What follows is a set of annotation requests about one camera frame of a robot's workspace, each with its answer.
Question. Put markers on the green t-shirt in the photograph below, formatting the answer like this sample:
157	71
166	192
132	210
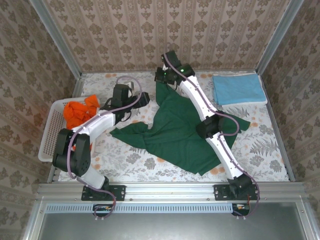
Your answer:
175	130

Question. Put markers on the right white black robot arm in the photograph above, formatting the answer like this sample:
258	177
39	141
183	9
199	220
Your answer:
193	97

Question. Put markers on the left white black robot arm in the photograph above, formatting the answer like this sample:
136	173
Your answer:
95	125

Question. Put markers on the orange t-shirt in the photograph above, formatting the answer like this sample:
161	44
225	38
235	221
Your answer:
75	115

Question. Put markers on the floral tablecloth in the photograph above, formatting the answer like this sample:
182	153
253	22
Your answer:
137	172

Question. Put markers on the folded blue t-shirt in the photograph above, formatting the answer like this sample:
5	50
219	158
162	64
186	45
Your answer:
237	87

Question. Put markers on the white plastic basket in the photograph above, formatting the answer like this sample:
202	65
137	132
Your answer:
48	140

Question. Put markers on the folded blue towel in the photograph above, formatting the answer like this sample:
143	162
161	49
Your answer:
257	101

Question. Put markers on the black connector board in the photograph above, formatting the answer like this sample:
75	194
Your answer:
100	208
241	208

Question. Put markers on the grey metal sheet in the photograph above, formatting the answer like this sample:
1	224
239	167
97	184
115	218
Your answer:
175	227

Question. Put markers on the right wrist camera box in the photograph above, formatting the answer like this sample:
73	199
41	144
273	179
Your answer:
172	58

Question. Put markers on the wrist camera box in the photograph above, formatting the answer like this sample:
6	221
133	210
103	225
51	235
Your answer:
172	58
120	93

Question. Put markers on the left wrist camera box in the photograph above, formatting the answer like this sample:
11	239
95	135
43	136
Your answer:
120	93

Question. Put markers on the aluminium table end rail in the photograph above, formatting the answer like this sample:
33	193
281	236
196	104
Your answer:
95	72

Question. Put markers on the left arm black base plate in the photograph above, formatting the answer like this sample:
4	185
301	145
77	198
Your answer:
118	192

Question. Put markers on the aluminium mounting rail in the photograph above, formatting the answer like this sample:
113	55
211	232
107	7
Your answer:
170	191

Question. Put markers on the aluminium corner post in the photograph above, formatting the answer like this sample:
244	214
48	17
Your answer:
57	37
278	37

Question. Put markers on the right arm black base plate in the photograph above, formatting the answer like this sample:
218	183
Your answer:
220	192

